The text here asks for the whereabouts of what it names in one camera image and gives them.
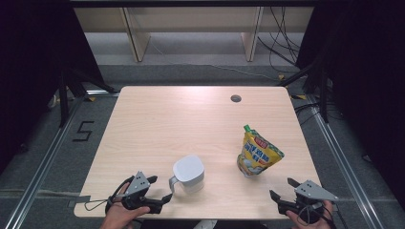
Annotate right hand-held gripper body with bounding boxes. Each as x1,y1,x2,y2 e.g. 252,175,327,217
277,179,339,223

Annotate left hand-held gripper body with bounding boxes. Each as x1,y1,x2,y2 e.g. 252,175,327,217
121,171,164,215

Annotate white lidded jar with handle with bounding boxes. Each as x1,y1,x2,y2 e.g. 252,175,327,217
168,155,205,196

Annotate yellow spout pouch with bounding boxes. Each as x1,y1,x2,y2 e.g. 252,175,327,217
236,124,286,178

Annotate person's right hand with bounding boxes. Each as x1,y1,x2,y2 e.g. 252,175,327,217
285,199,334,229

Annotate person's left hand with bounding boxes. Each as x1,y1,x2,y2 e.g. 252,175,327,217
99,194,151,229

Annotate black metal stand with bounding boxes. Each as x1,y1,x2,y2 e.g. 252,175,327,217
276,56,330,123
58,68,117,128

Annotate black curtain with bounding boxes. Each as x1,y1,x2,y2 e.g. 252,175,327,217
0,0,106,175
297,0,405,201

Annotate beige shelving unit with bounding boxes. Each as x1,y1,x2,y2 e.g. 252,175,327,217
74,7,314,63

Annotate thick black gripper cable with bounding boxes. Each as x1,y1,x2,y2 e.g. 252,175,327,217
104,175,136,215

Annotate black looped gripper cable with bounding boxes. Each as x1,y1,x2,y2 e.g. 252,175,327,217
297,203,340,229

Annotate long aluminium floor rail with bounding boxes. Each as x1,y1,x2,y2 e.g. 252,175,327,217
307,94,380,229
4,94,87,229

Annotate thin looped cable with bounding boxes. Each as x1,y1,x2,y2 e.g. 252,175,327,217
84,198,113,212

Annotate black floor cables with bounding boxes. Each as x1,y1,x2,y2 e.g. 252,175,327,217
294,102,323,126

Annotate short aluminium floor rail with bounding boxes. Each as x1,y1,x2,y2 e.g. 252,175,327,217
85,90,121,97

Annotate bundle of black hanging cables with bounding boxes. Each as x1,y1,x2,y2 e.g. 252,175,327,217
257,7,302,74

